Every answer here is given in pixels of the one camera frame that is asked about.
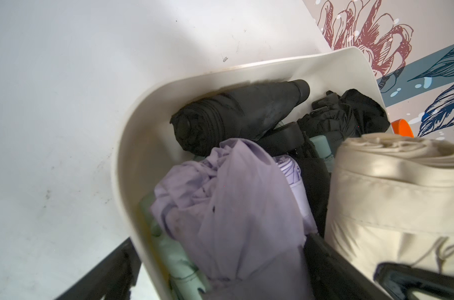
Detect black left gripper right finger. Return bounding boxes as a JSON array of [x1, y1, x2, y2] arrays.
[[304, 234, 389, 300]]

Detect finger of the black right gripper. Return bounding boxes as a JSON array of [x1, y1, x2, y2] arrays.
[[373, 262, 454, 300]]

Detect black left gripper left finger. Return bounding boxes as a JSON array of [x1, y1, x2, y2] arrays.
[[58, 238, 141, 300]]

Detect mint green umbrella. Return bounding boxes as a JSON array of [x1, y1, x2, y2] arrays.
[[136, 192, 210, 300], [309, 135, 334, 173]]

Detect beige umbrella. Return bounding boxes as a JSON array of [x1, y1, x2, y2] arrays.
[[324, 132, 454, 300]]

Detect lilac umbrella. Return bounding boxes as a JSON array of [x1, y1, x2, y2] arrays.
[[151, 139, 314, 300], [273, 155, 318, 235]]

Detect cream plastic storage box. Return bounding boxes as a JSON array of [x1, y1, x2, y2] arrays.
[[111, 47, 384, 300]]

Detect black umbrella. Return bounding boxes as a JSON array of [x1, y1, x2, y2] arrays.
[[258, 122, 331, 236], [298, 89, 390, 155], [170, 79, 310, 156]]

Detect orange plastic bowl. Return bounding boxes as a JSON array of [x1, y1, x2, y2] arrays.
[[391, 119, 414, 138]]

